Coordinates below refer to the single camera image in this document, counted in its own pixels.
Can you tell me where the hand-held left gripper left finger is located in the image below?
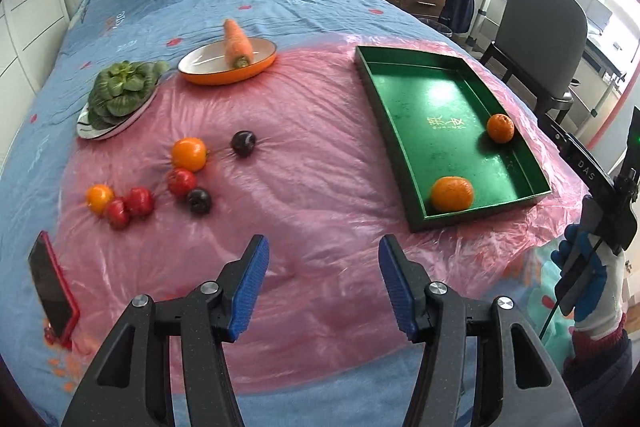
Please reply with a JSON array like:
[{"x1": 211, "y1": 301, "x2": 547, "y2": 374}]
[{"x1": 60, "y1": 234, "x2": 271, "y2": 427}]

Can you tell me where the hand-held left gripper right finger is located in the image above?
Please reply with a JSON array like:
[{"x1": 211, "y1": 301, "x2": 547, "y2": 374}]
[{"x1": 378, "y1": 234, "x2": 583, "y2": 427}]

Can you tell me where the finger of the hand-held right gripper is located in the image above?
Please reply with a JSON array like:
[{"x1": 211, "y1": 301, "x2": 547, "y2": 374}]
[{"x1": 539, "y1": 109, "x2": 577, "y2": 154}]

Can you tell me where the green tray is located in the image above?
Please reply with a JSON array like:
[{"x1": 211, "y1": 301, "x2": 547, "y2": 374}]
[{"x1": 354, "y1": 45, "x2": 552, "y2": 234}]

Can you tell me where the red apple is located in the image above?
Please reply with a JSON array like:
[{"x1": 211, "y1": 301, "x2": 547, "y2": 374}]
[
  {"x1": 167, "y1": 168, "x2": 197, "y2": 198},
  {"x1": 104, "y1": 199, "x2": 131, "y2": 229},
  {"x1": 125, "y1": 187, "x2": 154, "y2": 219}
]

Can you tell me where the large smooth orange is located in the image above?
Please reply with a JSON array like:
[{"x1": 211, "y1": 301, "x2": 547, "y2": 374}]
[{"x1": 171, "y1": 137, "x2": 208, "y2": 172}]

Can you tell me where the person's right forearm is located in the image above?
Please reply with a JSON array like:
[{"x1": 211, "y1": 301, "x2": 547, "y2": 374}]
[{"x1": 560, "y1": 314, "x2": 640, "y2": 413}]

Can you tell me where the person's right hand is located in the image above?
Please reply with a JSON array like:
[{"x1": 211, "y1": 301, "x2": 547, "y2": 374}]
[{"x1": 550, "y1": 224, "x2": 628, "y2": 338}]

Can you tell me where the rough-skinned orange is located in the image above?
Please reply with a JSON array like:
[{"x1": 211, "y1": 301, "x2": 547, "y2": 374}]
[
  {"x1": 486, "y1": 113, "x2": 516, "y2": 144},
  {"x1": 431, "y1": 176, "x2": 475, "y2": 212}
]

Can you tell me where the grey chair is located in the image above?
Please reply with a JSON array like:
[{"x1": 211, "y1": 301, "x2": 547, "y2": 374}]
[{"x1": 480, "y1": 0, "x2": 588, "y2": 118}]

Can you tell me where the dark plum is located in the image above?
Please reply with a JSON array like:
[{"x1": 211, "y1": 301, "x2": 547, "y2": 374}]
[
  {"x1": 230, "y1": 131, "x2": 257, "y2": 158},
  {"x1": 186, "y1": 188, "x2": 213, "y2": 215}
]

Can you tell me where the pink plastic sheet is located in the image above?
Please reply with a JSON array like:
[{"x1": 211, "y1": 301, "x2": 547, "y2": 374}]
[{"x1": 55, "y1": 32, "x2": 591, "y2": 395}]

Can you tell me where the black tote bag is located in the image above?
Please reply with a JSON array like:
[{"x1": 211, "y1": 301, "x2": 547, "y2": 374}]
[{"x1": 439, "y1": 0, "x2": 476, "y2": 35}]

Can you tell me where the small smooth orange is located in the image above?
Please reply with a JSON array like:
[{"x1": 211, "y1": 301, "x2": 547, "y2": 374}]
[{"x1": 86, "y1": 185, "x2": 115, "y2": 214}]

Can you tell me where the phone with red case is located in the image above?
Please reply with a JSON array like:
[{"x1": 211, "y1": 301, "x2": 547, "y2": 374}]
[{"x1": 27, "y1": 231, "x2": 81, "y2": 350}]

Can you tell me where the white patterned plate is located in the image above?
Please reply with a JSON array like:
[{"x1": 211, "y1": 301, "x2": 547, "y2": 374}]
[{"x1": 76, "y1": 82, "x2": 160, "y2": 141}]

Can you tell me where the orange oval dish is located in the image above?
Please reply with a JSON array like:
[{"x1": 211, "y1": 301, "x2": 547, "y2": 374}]
[{"x1": 177, "y1": 37, "x2": 277, "y2": 86}]

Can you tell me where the bok choy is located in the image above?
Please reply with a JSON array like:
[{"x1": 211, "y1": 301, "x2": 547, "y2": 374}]
[{"x1": 88, "y1": 61, "x2": 171, "y2": 128}]

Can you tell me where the carrot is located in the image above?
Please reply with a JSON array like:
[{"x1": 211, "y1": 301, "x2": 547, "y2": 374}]
[{"x1": 222, "y1": 19, "x2": 253, "y2": 69}]

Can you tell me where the white wardrobe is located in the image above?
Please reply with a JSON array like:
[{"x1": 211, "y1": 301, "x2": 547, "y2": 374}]
[{"x1": 0, "y1": 0, "x2": 71, "y2": 128}]

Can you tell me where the thin black cable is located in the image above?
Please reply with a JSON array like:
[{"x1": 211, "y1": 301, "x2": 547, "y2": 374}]
[{"x1": 539, "y1": 234, "x2": 598, "y2": 342}]

